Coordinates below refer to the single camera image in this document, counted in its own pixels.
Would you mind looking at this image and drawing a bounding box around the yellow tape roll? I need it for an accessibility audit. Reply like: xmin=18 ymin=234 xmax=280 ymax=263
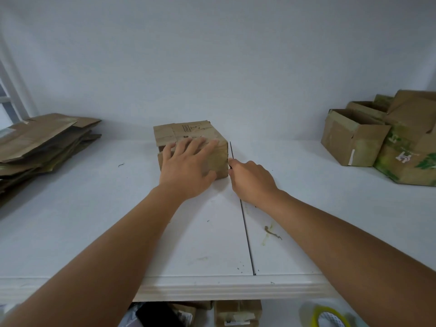
xmin=299 ymin=302 xmax=353 ymax=327

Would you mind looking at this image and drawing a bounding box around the black bag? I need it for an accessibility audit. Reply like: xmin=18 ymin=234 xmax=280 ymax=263
xmin=135 ymin=302 xmax=186 ymax=327

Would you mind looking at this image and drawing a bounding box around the cardboard box with white label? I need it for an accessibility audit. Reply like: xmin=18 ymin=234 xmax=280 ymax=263
xmin=214 ymin=299 xmax=263 ymax=327

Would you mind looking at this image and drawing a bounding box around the small cardboard box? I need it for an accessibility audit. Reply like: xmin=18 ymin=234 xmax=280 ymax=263
xmin=153 ymin=120 xmax=229 ymax=179

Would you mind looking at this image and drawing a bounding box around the green printed cardboard box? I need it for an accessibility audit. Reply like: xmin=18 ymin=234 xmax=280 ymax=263
xmin=373 ymin=90 xmax=436 ymax=187

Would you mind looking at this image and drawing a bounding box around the brown paper scrap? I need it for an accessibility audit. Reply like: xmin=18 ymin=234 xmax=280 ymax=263
xmin=264 ymin=225 xmax=283 ymax=241

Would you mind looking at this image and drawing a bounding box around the person's right forearm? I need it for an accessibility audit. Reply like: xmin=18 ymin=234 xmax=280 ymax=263
xmin=246 ymin=190 xmax=436 ymax=327

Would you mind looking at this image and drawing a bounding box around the person's right hand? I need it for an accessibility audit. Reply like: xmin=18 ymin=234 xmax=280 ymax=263
xmin=227 ymin=159 xmax=282 ymax=207

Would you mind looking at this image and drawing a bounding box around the person's left forearm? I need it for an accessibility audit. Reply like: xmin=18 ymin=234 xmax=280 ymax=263
xmin=0 ymin=185 xmax=186 ymax=327

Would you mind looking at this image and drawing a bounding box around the white window frame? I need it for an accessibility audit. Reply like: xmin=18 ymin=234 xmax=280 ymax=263
xmin=0 ymin=58 xmax=35 ymax=131

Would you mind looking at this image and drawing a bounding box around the stack of flattened cardboard boxes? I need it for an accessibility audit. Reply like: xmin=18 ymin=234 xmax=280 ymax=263
xmin=0 ymin=113 xmax=102 ymax=198

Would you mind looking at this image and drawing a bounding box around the open brown cardboard box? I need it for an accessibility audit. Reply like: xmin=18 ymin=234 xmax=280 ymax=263
xmin=346 ymin=101 xmax=389 ymax=121
xmin=320 ymin=108 xmax=392 ymax=167

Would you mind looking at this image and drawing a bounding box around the person's left hand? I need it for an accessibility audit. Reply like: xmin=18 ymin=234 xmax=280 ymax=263
xmin=159 ymin=137 xmax=219 ymax=201

